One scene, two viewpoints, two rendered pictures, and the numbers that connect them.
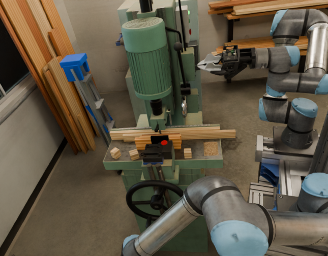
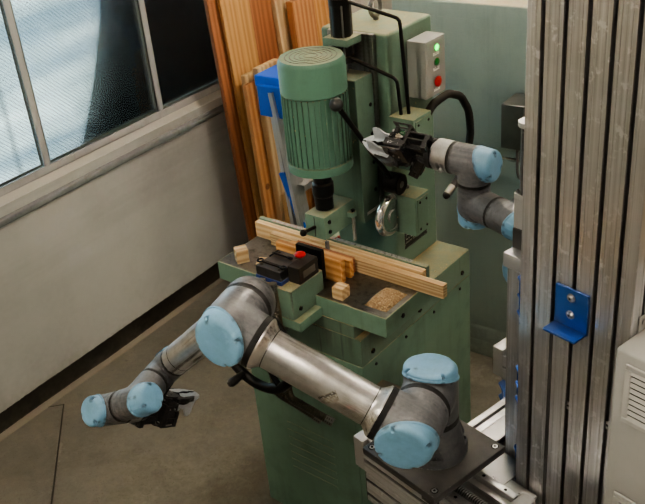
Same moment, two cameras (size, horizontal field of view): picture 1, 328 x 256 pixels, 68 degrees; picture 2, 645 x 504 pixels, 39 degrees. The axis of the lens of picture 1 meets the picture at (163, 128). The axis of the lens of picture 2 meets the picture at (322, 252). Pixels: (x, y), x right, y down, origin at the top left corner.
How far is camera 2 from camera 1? 149 cm
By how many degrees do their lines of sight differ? 26
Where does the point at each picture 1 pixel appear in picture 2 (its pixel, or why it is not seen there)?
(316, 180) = (423, 359)
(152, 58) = (306, 112)
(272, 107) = not seen: hidden behind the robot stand
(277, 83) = (462, 204)
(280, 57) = (460, 161)
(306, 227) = (314, 367)
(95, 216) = (221, 405)
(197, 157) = (351, 303)
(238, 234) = (210, 316)
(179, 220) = not seen: hidden behind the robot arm
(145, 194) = not seen: hidden behind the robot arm
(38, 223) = (124, 374)
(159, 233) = (187, 336)
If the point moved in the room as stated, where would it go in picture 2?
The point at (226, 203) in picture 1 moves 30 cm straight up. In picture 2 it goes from (229, 295) to (208, 161)
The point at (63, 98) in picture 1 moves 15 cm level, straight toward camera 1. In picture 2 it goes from (265, 148) to (261, 162)
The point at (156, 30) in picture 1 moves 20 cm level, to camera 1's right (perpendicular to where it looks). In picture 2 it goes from (315, 73) to (390, 79)
